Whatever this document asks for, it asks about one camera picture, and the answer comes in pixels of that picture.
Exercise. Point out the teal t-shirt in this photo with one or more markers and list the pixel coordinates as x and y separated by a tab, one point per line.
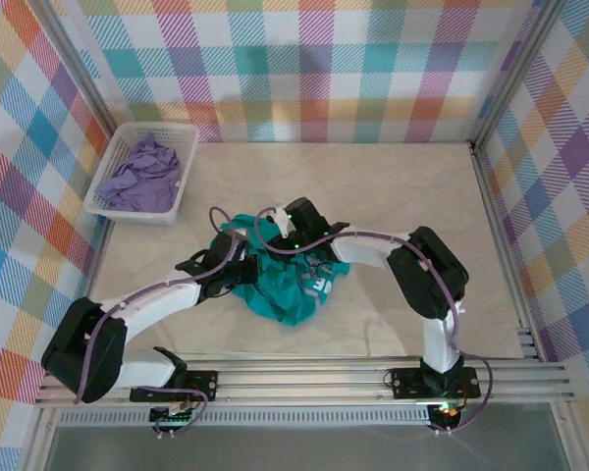
275	294

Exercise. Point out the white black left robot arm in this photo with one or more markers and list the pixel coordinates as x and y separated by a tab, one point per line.
147	304

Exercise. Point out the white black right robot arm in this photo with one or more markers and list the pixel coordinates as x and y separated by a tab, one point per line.
363	247

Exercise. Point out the purple crumpled cloth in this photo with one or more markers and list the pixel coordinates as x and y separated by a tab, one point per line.
137	181

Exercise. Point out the white plastic basket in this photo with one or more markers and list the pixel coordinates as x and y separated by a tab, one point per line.
127	135

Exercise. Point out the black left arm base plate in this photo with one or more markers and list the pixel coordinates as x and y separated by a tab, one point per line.
203	382

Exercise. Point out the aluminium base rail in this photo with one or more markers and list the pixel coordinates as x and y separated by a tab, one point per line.
299	380

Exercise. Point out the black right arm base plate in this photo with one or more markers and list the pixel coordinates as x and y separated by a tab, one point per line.
407	382

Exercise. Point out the aluminium side rail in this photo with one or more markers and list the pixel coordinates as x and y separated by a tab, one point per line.
503	245

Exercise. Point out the aluminium corner post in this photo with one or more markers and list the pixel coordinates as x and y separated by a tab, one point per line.
516	73
84	78

